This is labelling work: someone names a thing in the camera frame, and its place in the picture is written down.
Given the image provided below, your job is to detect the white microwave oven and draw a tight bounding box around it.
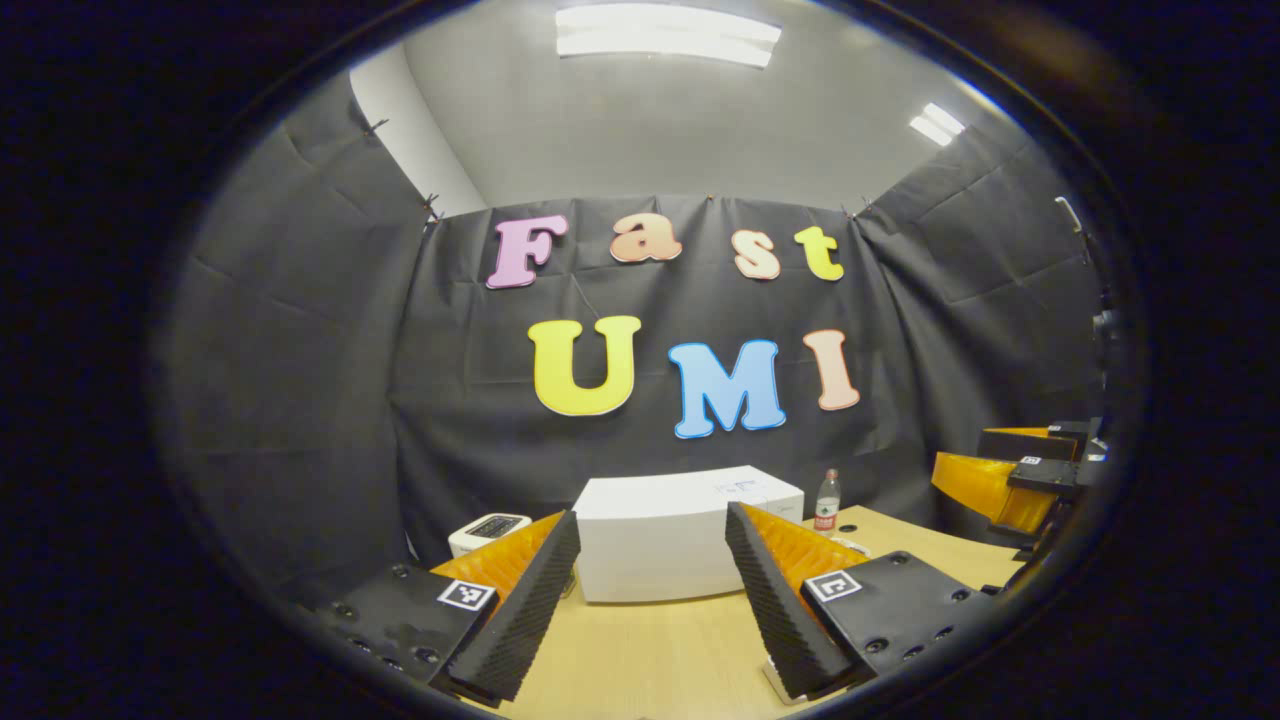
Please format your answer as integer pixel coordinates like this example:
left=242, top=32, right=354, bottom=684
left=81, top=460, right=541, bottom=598
left=572, top=465, right=805, bottom=604

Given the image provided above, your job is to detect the large ceiling light panel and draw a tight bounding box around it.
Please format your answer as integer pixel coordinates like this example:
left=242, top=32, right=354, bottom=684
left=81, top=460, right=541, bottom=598
left=555, top=3, right=783, bottom=69

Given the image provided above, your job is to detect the small ceiling light panel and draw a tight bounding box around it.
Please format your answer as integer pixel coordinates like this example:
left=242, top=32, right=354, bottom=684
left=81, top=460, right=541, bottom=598
left=908, top=102, right=966, bottom=147

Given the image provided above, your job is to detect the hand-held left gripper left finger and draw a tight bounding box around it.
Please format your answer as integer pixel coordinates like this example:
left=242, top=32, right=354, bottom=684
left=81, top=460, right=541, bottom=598
left=305, top=510, right=581, bottom=704

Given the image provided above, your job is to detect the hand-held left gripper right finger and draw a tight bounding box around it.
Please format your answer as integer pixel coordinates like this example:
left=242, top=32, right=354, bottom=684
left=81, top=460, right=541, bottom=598
left=725, top=502, right=1001, bottom=704

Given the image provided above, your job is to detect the black backdrop cloth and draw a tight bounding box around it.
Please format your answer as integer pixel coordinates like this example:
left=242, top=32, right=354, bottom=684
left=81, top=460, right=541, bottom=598
left=160, top=75, right=1116, bottom=601

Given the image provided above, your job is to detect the white toaster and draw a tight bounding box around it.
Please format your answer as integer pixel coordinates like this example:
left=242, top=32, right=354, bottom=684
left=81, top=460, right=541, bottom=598
left=448, top=512, right=534, bottom=559

